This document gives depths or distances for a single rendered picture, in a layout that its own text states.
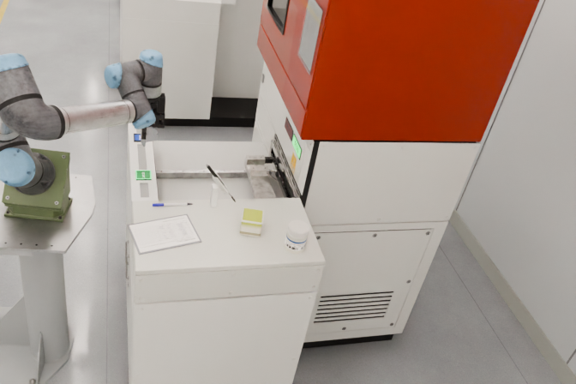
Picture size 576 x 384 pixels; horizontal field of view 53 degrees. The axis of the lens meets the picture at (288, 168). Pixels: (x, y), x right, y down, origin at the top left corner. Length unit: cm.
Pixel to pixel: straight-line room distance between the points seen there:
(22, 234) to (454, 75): 161
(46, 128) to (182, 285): 65
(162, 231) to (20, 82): 67
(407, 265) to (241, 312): 93
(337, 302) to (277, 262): 83
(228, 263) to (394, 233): 88
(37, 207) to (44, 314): 56
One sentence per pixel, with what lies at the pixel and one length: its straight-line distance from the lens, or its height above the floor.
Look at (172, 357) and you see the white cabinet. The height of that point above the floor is 53.
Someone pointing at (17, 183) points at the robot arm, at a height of 108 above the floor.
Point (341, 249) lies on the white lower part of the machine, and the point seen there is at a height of 68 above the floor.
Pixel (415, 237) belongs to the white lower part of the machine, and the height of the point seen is 73.
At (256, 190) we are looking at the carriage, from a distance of 236.
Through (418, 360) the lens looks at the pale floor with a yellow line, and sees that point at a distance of 312.
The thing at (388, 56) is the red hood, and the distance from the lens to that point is 201.
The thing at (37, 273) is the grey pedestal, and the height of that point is 56.
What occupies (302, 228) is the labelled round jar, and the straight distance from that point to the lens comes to 194.
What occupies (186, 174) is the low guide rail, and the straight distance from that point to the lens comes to 247.
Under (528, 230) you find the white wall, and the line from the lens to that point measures 346.
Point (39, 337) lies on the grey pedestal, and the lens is 275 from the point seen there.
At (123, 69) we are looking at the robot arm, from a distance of 193.
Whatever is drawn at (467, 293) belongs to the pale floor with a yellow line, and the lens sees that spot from 359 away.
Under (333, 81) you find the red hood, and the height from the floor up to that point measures 146.
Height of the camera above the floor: 229
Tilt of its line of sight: 34 degrees down
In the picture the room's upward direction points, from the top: 11 degrees clockwise
